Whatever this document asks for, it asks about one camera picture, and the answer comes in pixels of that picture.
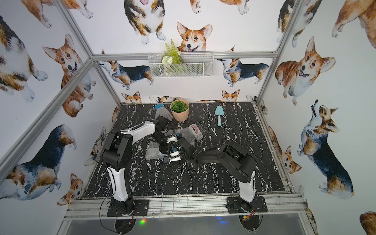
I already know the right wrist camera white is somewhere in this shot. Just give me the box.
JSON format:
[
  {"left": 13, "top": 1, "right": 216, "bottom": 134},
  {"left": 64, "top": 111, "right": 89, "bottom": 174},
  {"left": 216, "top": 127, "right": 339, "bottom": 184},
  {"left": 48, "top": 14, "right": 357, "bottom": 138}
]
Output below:
[{"left": 164, "top": 146, "right": 182, "bottom": 163}]

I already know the aluminium front rail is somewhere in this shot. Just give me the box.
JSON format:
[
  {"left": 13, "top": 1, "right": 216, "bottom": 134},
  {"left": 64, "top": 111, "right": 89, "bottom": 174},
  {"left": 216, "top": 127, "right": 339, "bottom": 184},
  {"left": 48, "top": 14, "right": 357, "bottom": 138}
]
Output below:
[{"left": 64, "top": 193, "right": 307, "bottom": 220}]

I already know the white wire wall basket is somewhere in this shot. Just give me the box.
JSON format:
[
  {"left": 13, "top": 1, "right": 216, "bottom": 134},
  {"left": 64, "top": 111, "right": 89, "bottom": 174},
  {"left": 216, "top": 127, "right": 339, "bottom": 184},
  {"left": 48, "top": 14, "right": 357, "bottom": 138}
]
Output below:
[{"left": 148, "top": 52, "right": 214, "bottom": 78}]

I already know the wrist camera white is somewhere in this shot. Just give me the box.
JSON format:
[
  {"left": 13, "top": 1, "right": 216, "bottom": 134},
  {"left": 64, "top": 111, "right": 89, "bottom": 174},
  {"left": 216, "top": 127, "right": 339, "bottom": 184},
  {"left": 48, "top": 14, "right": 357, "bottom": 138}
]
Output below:
[
  {"left": 164, "top": 146, "right": 182, "bottom": 163},
  {"left": 166, "top": 133, "right": 182, "bottom": 144}
]

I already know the clear bubble wrap sheet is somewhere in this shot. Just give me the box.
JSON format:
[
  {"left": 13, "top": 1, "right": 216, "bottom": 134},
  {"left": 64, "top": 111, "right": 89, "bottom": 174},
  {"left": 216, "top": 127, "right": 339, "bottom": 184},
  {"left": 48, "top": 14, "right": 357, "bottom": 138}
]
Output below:
[{"left": 145, "top": 127, "right": 195, "bottom": 160}]

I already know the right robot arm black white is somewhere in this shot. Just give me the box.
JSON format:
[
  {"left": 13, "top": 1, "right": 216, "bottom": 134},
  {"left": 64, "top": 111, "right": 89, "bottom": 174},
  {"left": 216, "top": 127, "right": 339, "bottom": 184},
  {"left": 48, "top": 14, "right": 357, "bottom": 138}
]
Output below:
[{"left": 177, "top": 138, "right": 257, "bottom": 205}]

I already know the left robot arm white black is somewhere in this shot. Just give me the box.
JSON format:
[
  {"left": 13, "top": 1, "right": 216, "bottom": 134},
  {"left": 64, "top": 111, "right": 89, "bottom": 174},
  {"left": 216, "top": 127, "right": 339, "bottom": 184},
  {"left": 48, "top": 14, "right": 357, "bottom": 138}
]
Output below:
[{"left": 99, "top": 117, "right": 170, "bottom": 214}]

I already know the white tape dispenser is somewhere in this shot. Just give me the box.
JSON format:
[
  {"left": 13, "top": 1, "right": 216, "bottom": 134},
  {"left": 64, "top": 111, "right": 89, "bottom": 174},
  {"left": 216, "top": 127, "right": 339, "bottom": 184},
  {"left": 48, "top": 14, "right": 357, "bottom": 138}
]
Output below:
[{"left": 189, "top": 124, "right": 203, "bottom": 141}]

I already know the beige pot green plant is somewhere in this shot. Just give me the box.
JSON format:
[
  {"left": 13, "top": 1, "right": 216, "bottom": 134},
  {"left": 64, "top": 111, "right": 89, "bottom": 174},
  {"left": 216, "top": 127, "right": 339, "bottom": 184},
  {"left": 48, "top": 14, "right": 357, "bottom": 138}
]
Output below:
[{"left": 170, "top": 100, "right": 190, "bottom": 122}]

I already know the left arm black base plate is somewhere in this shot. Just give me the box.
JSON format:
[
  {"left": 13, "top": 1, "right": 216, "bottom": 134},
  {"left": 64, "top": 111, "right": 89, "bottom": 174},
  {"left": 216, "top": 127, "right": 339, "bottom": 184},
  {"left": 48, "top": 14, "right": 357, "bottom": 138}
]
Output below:
[{"left": 107, "top": 198, "right": 149, "bottom": 217}]

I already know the green fern in basket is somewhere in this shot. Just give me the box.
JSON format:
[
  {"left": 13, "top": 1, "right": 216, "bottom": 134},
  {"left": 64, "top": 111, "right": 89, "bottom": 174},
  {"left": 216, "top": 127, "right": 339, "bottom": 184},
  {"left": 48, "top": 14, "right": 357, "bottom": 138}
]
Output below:
[{"left": 162, "top": 40, "right": 183, "bottom": 76}]

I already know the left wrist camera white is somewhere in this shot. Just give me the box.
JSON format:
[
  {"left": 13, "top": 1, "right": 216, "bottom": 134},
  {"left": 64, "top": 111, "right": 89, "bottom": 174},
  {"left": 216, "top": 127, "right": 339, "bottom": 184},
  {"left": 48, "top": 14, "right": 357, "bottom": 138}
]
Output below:
[{"left": 166, "top": 133, "right": 182, "bottom": 144}]

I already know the grey glove blue cuff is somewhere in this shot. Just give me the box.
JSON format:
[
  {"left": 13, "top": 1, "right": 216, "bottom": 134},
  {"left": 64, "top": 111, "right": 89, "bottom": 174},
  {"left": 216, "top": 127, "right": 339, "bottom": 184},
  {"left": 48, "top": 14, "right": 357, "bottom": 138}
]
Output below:
[{"left": 155, "top": 103, "right": 174, "bottom": 121}]

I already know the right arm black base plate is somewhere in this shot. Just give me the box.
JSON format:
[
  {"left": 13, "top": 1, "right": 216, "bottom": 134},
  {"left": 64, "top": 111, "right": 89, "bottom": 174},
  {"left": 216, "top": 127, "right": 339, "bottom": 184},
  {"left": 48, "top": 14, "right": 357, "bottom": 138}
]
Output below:
[{"left": 225, "top": 195, "right": 268, "bottom": 213}]

